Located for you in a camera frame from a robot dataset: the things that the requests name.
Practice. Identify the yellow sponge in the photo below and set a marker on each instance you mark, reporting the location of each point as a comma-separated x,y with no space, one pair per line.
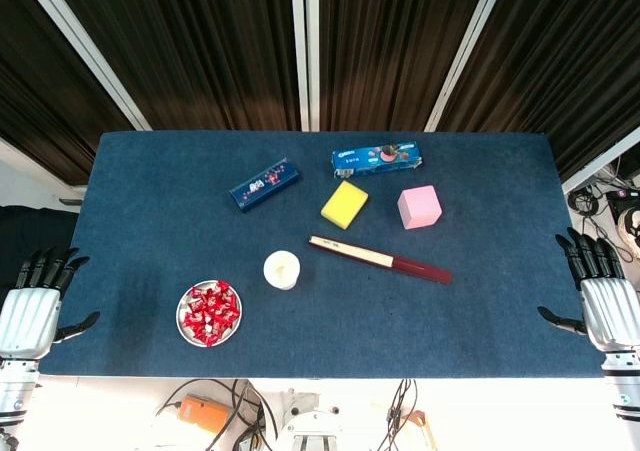
345,205

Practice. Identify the round silver metal plate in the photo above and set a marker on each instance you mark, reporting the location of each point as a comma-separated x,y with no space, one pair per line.
229,335

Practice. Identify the orange device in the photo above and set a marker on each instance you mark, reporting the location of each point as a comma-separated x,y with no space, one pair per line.
205,413

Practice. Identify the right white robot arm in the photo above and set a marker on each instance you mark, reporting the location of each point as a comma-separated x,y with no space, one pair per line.
622,386

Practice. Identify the red candy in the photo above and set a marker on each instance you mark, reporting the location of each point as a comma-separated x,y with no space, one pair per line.
232,298
206,316
214,328
199,305
223,287
202,338
222,308
189,320
202,291
192,332
218,298
229,318

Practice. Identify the pink foam cube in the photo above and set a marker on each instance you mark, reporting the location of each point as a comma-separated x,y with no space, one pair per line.
420,207

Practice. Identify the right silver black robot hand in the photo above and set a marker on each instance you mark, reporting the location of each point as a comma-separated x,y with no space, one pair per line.
612,311

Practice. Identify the black electronics box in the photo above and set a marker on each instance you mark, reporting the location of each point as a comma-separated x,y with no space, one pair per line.
622,201

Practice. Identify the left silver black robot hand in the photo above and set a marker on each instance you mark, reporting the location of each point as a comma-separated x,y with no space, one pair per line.
27,321

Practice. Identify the white frame post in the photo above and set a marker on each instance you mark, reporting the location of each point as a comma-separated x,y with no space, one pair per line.
300,46
314,46
84,46
600,165
463,46

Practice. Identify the dark red folded fan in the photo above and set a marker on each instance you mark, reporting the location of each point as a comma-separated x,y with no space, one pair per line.
380,260

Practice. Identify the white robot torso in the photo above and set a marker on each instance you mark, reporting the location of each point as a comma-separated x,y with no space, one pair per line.
310,428

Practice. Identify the blue Oreo cookie box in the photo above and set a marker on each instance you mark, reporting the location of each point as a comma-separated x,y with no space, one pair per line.
375,158

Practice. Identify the blue felt table cover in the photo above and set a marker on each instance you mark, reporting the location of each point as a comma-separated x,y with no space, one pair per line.
450,321

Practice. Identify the dark blue rectangular box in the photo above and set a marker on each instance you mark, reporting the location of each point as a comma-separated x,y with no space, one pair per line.
265,185

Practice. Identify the dark brown curtain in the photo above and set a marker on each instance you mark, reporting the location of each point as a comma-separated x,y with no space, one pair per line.
40,71
200,46
390,46
560,61

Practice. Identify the white paper cup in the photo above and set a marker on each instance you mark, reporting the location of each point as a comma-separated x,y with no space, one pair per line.
282,270

